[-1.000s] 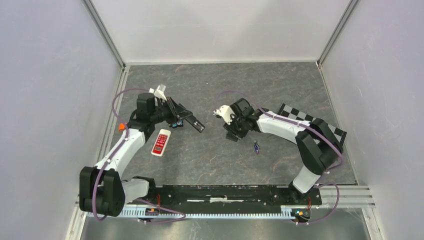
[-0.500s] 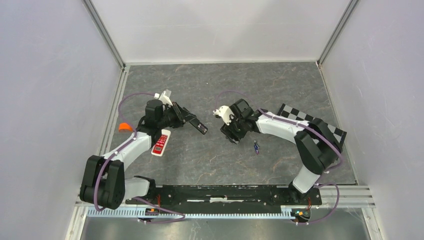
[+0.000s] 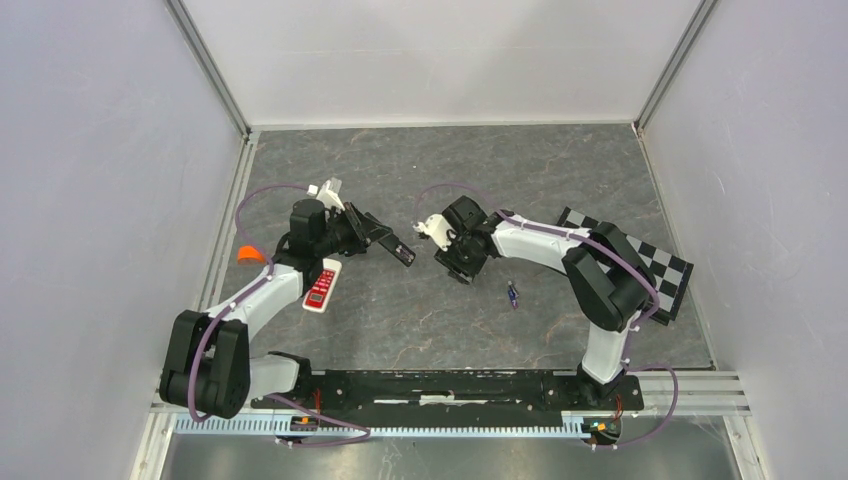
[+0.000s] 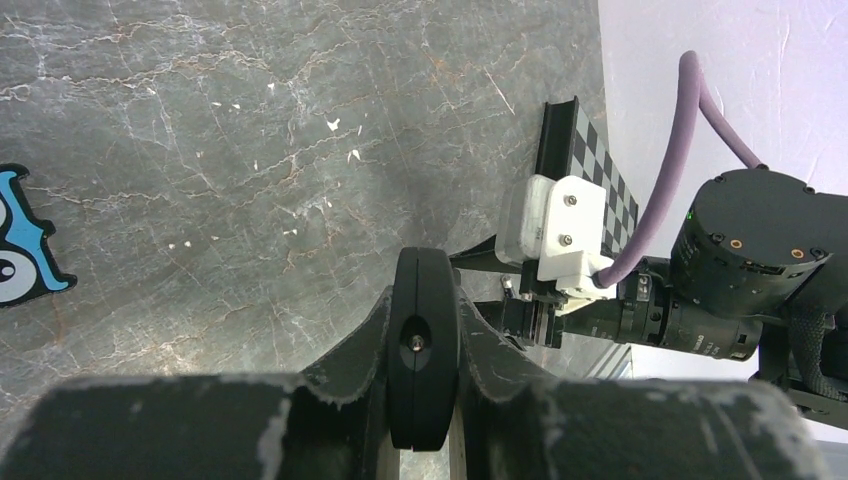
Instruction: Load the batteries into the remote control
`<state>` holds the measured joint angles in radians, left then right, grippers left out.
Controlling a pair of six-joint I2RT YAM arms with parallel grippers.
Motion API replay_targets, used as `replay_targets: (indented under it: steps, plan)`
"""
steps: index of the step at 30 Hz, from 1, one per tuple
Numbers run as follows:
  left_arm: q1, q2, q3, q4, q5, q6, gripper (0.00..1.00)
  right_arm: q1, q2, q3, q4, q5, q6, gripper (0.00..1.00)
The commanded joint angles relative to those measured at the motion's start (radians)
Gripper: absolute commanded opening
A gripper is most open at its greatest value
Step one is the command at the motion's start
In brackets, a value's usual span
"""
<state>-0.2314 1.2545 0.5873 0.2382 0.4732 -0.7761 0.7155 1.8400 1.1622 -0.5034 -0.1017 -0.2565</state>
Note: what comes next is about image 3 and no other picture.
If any purple cable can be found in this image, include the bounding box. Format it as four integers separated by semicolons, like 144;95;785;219
185;183;319;425
415;183;680;452

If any black white checkerboard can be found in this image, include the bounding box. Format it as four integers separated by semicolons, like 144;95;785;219
554;207;694;326

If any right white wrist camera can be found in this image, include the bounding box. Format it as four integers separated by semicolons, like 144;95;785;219
413;214;456;251

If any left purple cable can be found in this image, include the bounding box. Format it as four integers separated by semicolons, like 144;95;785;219
185;183;319;425

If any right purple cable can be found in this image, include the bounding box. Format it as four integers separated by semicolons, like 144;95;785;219
415;183;680;452

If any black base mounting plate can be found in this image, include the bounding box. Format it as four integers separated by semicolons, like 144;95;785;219
288;369;645;427

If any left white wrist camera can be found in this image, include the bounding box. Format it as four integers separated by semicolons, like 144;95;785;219
307;177;345;211

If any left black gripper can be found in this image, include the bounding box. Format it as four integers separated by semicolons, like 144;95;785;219
314;201;392;258

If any red white remote control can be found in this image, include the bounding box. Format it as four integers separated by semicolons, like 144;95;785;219
302;258;342;313

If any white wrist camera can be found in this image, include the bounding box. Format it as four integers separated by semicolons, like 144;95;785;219
413;214;456;251
307;177;345;211

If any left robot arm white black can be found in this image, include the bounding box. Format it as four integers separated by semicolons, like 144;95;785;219
158;199;415;421

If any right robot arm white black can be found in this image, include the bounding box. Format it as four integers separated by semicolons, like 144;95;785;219
414;196;659;408

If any orange tape roll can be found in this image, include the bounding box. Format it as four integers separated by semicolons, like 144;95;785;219
236;245;266;265

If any grey slotted cable duct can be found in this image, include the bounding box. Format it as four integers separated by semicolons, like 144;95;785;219
174;413;590;440

